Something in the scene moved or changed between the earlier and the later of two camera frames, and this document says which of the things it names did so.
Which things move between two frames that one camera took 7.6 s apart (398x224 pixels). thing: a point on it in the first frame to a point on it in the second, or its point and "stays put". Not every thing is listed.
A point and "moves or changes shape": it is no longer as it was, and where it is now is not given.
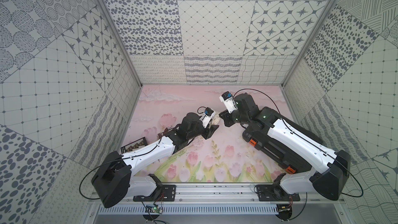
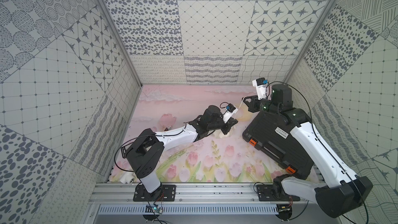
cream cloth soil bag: [215, 119] moves or changes shape
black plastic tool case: [288, 157] stays put
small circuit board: [154, 208] stays put
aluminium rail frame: [216, 194] stays put
